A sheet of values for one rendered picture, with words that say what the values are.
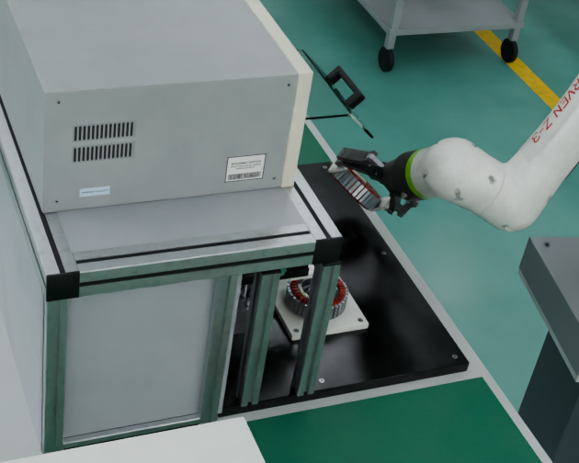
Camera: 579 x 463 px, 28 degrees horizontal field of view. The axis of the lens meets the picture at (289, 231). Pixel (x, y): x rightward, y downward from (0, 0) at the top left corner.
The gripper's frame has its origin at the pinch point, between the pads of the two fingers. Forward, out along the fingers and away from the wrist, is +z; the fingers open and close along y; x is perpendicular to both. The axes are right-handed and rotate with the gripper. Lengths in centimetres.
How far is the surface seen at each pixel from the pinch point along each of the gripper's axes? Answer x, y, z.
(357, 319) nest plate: 26.7, -8.3, -18.2
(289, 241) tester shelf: 34, 21, -49
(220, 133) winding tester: 28, 39, -46
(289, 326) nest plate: 35.5, 0.9, -16.8
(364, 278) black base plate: 16.8, -8.9, -9.0
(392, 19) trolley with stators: -130, -35, 171
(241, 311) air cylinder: 39.4, 10.2, -17.7
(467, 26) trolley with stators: -151, -61, 171
